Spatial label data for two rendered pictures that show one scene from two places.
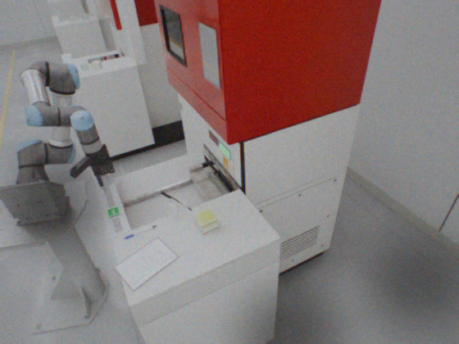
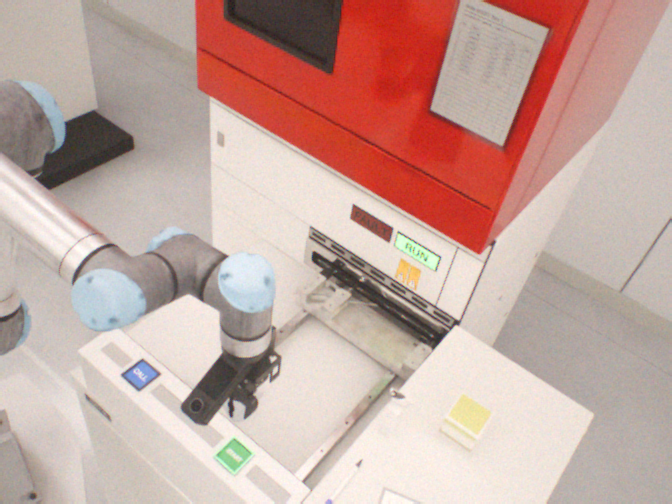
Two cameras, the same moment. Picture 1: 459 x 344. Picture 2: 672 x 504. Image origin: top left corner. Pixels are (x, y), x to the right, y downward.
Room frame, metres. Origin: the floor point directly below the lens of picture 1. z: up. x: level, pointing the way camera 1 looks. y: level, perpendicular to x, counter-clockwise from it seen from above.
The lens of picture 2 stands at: (0.54, 0.75, 2.07)
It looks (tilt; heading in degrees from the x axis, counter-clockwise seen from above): 45 degrees down; 325
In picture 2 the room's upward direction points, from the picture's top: 11 degrees clockwise
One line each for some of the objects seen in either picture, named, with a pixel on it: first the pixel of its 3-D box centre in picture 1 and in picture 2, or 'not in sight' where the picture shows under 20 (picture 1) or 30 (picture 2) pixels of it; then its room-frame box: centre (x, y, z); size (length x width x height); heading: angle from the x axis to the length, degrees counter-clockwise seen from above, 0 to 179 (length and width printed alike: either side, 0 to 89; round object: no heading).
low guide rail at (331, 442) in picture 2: not in sight; (357, 413); (1.10, 0.22, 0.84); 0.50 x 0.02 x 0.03; 114
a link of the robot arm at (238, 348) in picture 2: (91, 144); (244, 329); (1.07, 0.52, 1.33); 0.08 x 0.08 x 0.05
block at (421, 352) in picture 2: not in sight; (417, 359); (1.14, 0.04, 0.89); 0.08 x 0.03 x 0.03; 114
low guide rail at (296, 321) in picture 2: (168, 188); (268, 346); (1.35, 0.33, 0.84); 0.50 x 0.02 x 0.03; 114
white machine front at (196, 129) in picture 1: (206, 139); (327, 219); (1.53, 0.10, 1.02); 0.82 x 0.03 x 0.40; 24
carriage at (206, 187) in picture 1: (206, 187); (358, 327); (1.29, 0.11, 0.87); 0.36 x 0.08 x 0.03; 24
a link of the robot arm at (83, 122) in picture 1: (84, 126); (245, 294); (1.07, 0.52, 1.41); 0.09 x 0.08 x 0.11; 30
